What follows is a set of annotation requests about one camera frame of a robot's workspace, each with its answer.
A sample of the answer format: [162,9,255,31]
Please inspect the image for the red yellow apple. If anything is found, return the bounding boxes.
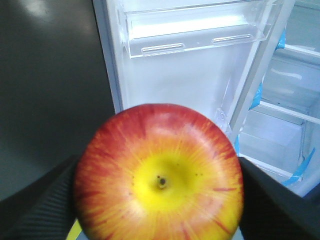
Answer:
[73,104,244,240]

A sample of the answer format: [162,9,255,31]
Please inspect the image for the white fridge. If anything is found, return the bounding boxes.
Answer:
[93,0,320,196]

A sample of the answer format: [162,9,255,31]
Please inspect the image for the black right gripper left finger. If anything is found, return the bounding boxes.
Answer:
[0,155,79,240]

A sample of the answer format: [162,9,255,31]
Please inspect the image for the clear fridge door shelf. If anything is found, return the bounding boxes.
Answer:
[115,0,283,58]

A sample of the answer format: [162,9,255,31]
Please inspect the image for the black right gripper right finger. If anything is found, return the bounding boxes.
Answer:
[238,157,320,240]

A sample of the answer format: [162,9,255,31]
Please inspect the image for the blue tape strip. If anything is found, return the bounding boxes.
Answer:
[249,82,263,110]

